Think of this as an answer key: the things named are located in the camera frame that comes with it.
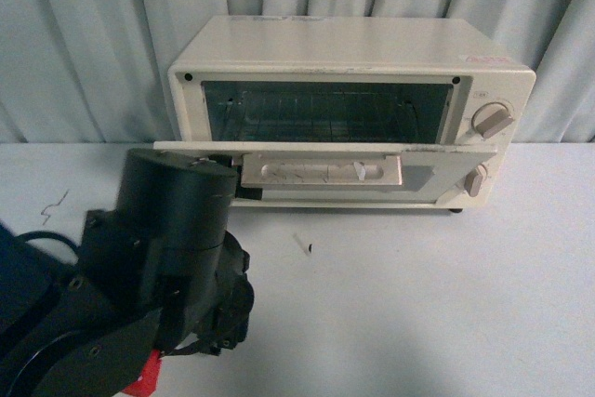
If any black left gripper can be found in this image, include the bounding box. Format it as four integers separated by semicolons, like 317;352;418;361
185;162;261;355

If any toaster oven glass door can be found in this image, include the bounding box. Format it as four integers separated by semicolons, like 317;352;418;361
153;141;500;208

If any cream toaster oven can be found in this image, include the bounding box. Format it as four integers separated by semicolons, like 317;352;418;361
168;16;536;212

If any lower pink oven knob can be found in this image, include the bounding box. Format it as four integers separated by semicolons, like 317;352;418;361
464;164;488;197

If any pink oven knob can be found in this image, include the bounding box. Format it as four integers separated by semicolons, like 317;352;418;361
464;164;488;197
471;102;514;139

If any upper pink oven knob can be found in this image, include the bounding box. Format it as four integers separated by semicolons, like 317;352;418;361
471;102;514;139

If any white pleated backdrop curtain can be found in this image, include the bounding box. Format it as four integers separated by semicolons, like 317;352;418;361
1;0;594;143

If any oven wire rack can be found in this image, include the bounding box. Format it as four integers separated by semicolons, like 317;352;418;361
210;94;437;143

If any red left camera mount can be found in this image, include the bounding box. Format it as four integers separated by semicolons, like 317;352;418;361
123;350;162;397

